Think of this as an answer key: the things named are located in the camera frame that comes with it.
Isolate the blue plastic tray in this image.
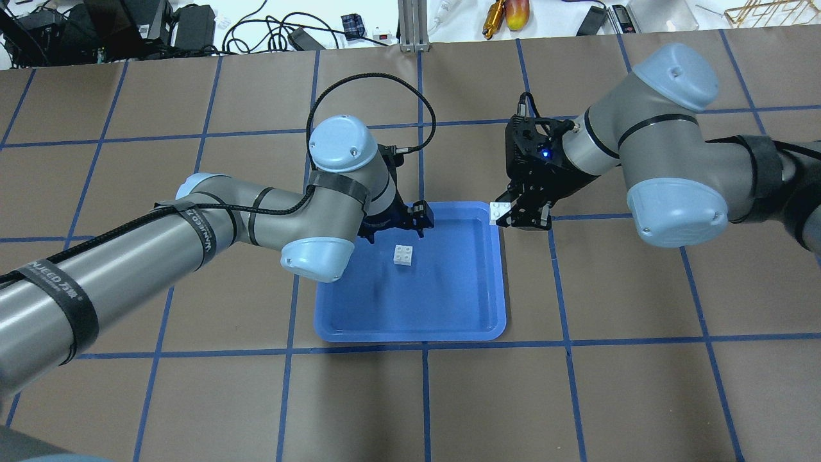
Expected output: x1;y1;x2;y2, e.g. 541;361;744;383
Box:
314;201;507;344

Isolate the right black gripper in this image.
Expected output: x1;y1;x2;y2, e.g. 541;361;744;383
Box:
495;115;578;230

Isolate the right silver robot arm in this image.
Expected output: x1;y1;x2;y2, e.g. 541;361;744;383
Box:
491;43;820;254

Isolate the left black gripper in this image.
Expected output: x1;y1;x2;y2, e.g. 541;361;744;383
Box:
357;144;435;243

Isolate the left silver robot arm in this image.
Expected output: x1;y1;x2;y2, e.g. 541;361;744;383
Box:
1;115;434;400

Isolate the aluminium frame post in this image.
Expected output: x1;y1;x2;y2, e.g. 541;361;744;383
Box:
396;0;430;53

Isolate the white block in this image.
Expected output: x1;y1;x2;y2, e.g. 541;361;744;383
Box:
489;201;511;227
393;244;414;266

